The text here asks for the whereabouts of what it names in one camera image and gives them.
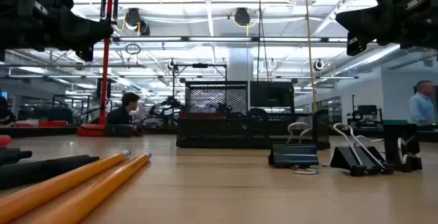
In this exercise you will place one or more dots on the blue lit monitor screen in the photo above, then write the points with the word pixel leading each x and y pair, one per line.
pixel 2 95

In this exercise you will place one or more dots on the black clamp on pole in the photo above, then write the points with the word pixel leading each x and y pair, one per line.
pixel 103 3

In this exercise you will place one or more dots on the black box at stand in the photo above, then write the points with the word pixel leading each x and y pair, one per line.
pixel 118 131

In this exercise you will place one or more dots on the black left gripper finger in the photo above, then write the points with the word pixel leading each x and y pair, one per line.
pixel 86 53
pixel 82 32

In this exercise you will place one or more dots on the long ceiling light bar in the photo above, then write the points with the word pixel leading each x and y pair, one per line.
pixel 219 39

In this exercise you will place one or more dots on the yellow pencil with eraser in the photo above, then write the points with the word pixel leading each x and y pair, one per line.
pixel 102 186
pixel 68 179

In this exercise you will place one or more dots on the black overhead frame rig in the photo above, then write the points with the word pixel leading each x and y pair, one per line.
pixel 200 65

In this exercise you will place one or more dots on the black pen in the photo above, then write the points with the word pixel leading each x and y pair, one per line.
pixel 41 171
pixel 12 156

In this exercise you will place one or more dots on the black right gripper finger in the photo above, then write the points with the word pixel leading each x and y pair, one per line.
pixel 369 20
pixel 356 45

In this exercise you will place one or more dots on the person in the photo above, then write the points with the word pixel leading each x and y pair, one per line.
pixel 422 109
pixel 119 116

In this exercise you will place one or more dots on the red bin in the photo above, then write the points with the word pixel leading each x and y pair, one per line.
pixel 51 123

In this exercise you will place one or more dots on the red stand base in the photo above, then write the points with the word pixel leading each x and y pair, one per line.
pixel 89 131

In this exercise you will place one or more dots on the red stand pole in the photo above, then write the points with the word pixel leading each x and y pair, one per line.
pixel 106 66

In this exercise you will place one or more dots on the black background robot arm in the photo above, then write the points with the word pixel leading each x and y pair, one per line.
pixel 167 103

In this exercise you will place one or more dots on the black mesh desk organizer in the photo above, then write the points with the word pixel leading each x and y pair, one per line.
pixel 212 135

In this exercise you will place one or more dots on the red crate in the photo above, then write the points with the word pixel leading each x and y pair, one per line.
pixel 202 115

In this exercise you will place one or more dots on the small black ceiling reel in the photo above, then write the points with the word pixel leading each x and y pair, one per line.
pixel 171 64
pixel 314 65

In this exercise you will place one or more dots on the small white ceiling reel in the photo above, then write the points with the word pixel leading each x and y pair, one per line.
pixel 268 63

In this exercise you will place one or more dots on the black background workstation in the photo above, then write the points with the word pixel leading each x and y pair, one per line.
pixel 366 110

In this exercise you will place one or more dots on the black monitor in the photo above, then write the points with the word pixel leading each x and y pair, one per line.
pixel 272 94

